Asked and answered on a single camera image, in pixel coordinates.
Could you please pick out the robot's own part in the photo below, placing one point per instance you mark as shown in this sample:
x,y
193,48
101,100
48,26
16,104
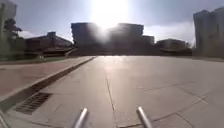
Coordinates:
x,y
81,118
144,117

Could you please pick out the small dark building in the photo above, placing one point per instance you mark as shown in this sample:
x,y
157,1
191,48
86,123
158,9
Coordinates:
x,y
148,40

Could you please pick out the grass strip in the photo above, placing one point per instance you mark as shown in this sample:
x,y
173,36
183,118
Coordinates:
x,y
30,60

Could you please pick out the tree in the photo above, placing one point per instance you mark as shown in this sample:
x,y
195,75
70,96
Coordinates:
x,y
11,30

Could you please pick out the wide dark building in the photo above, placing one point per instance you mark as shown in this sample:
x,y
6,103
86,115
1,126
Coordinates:
x,y
110,38

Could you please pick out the low long building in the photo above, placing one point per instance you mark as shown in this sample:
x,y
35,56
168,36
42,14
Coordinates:
x,y
173,45

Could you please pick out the dark kerb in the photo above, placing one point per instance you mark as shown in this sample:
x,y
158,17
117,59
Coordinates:
x,y
40,85

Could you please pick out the drain grate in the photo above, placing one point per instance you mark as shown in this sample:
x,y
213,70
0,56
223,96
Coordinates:
x,y
33,102

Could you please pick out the reddish paved path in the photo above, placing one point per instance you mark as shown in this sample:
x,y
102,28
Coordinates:
x,y
23,75

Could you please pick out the low building with pitched roof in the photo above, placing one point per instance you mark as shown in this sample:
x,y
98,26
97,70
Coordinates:
x,y
48,43

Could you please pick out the grey concrete paved ground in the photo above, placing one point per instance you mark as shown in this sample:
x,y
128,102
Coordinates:
x,y
140,86

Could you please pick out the tall pale building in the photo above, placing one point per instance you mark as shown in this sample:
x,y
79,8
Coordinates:
x,y
6,10

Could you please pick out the large pale building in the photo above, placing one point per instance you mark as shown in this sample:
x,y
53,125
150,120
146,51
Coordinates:
x,y
210,33

